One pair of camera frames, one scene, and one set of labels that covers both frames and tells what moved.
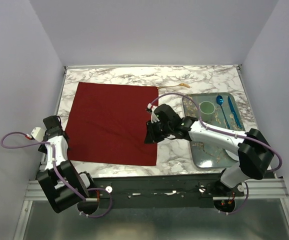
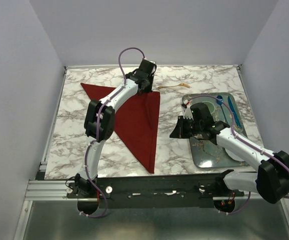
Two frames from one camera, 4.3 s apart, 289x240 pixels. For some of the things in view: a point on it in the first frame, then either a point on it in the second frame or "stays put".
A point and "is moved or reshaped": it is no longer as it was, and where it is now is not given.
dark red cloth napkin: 105,123 is moved or reshaped
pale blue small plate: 234,156 stays put
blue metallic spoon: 219,99 stays put
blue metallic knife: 234,113 stays put
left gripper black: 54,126 -> 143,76
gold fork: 181,84 stays put
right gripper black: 151,137 -> 179,131
